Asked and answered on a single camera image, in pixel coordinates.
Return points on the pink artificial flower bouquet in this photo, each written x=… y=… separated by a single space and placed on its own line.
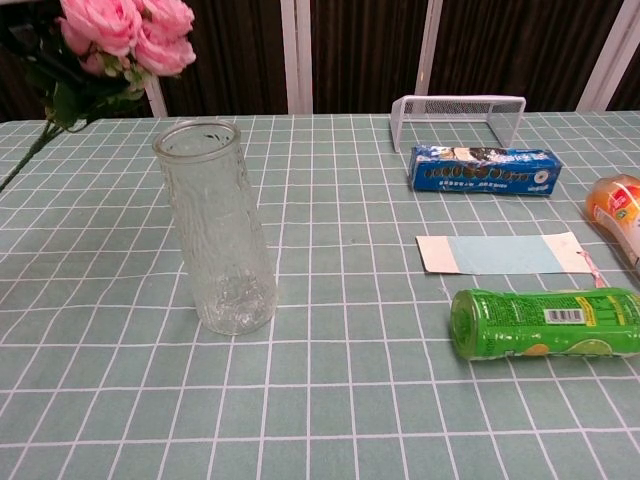
x=110 y=25

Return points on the black pleated curtain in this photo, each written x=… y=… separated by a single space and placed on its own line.
x=370 y=50

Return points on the pale blue bookmark with tassel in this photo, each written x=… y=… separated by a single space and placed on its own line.
x=500 y=254

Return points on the white frame post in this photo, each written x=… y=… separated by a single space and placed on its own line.
x=612 y=55
x=156 y=100
x=296 y=55
x=431 y=50

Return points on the clear glass cup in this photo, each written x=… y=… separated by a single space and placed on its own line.
x=220 y=225

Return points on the green drink bottle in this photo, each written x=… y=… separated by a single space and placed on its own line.
x=540 y=322

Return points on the green checked tablecloth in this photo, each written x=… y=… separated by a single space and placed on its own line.
x=350 y=400

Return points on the orange drink bottle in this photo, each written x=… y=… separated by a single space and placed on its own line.
x=617 y=205

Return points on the blue cookie box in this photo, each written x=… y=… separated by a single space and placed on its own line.
x=485 y=172

